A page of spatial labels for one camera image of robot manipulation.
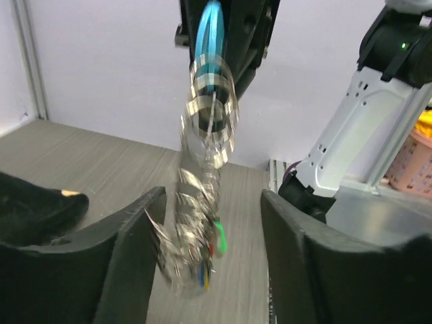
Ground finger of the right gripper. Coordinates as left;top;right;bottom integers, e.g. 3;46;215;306
225;0;280;98
174;0;206;63

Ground green tagged key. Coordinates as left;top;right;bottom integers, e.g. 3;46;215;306
212;221;227;258

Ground blue tagged key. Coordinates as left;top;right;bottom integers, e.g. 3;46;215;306
197;265;206;288

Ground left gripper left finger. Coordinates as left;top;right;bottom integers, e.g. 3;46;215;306
1;186;166;323

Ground pink plastic basket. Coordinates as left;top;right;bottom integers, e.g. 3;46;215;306
385;129;431;198

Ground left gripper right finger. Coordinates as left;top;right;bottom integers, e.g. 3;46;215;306
261;190;431;323

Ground yellow tagged key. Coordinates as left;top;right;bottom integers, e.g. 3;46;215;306
202;269;210;291

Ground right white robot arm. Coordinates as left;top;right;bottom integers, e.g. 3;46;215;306
175;1;431;221

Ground black floral plush pillow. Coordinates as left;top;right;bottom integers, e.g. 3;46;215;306
1;172;89;246

